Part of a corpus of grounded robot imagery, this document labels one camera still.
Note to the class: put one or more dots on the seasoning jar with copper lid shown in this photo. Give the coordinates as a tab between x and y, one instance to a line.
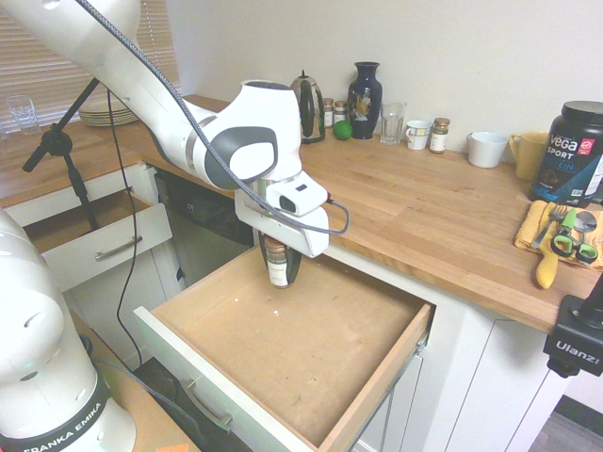
277	268

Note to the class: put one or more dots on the dark blue painted vase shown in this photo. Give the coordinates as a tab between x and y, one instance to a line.
363	103

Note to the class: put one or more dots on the black Ulanzi camera mount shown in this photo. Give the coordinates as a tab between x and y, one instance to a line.
572	339

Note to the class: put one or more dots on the black boom camera stand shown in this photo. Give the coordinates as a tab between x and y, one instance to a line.
56	141

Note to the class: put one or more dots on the stack of cream plates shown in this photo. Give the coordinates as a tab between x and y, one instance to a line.
99	117

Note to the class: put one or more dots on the stainless steel kettle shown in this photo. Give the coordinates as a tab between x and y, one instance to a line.
311	108

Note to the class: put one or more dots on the small open white drawer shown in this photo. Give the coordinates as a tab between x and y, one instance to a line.
118	235

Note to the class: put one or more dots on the large open wooden drawer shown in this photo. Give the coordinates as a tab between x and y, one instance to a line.
292	348

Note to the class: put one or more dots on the clear glass tumbler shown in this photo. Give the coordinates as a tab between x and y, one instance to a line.
393	123

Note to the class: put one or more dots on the white cabinet door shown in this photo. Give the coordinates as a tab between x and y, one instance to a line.
513	386

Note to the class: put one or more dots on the black dishwasher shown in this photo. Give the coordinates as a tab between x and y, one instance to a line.
202	221

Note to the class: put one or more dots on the clear drinking glass with ridges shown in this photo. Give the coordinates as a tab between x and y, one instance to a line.
21	113

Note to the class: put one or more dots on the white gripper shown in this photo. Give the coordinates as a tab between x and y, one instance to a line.
301	235

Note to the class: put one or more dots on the black box on floor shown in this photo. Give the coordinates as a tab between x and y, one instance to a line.
160	381

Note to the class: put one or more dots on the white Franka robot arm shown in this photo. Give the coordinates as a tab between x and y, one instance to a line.
264	117

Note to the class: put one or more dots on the black Vega protein tub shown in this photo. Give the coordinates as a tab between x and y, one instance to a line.
565	160

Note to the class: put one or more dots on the small spice jar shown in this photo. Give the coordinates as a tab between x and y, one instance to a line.
340	113
328	113

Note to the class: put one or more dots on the window blinds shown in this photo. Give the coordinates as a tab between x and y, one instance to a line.
37	70

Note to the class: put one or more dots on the metal fork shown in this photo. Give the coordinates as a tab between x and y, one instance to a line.
546	228

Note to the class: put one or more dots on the yellow cloth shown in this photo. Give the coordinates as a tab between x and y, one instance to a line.
527	233

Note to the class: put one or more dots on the small white cup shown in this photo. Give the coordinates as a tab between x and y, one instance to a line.
418	136

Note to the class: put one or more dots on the green lime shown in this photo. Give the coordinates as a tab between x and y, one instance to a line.
342	131

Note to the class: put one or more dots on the white mug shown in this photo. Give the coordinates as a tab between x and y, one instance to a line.
487	150

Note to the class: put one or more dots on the spice jar with gold lid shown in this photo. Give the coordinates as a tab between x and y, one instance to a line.
439	137

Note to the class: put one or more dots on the yellow mug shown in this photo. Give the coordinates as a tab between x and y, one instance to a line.
530	155

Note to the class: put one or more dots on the green and black scissors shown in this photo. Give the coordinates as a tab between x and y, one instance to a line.
563	242

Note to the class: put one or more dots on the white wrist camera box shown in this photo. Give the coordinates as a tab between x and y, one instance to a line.
297	198

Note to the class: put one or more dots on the orange sticky note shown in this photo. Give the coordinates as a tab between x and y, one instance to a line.
174	447

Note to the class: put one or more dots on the metal spoon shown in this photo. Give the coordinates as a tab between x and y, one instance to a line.
586	220

